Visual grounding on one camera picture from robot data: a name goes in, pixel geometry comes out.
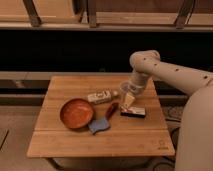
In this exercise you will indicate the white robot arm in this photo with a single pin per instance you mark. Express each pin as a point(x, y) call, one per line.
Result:
point(195, 139)

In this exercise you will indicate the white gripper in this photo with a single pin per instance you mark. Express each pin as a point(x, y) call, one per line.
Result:
point(137, 84)

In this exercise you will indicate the white tube bottle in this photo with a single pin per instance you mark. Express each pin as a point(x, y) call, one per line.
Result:
point(102, 96)

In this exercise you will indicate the black and white eraser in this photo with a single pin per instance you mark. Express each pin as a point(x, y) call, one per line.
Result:
point(133, 112)

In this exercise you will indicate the orange bowl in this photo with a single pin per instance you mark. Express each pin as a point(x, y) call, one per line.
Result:
point(76, 113)

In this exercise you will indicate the wooden table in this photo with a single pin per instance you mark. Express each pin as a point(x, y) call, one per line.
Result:
point(127, 137)

